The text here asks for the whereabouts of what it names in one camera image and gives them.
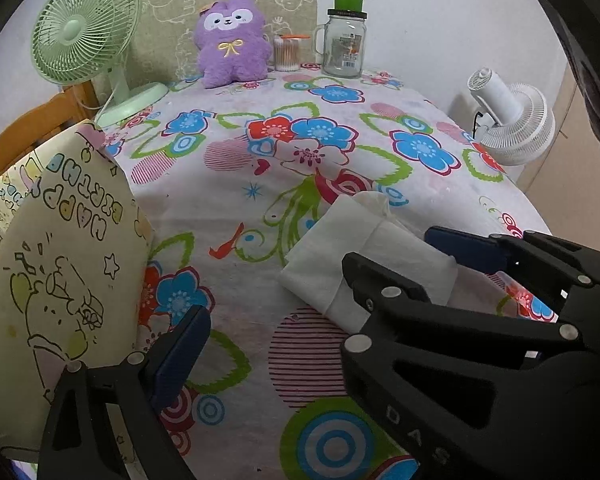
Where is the white cloth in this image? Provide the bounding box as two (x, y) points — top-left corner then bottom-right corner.
(279, 191), (458, 336)

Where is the cotton swab container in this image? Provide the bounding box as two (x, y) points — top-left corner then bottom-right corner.
(273, 34), (311, 72)

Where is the green desk fan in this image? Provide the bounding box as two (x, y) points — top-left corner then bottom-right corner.
(30, 0), (170, 128)

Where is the black fan cable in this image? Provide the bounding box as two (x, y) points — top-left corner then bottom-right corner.
(472, 110), (496, 136)

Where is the glass jar with green lid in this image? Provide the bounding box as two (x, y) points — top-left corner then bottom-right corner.
(313, 0), (369, 79)

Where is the floral tablecloth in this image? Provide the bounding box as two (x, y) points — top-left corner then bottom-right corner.
(10, 62), (561, 480)

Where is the purple plush toy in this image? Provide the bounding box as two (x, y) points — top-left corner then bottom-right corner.
(195, 0), (274, 89)

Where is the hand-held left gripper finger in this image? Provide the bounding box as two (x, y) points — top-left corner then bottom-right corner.
(37, 305), (212, 480)

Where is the white standing fan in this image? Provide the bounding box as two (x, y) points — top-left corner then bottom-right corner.
(467, 67), (557, 166)

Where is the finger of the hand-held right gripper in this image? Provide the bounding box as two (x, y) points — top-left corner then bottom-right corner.
(341, 252), (583, 480)
(425, 226), (600, 356)

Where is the yellow birthday cushion cover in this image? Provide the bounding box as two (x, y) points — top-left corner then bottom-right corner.
(0, 119), (156, 466)

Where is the beige door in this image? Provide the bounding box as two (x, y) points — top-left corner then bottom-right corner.
(517, 75), (600, 246)

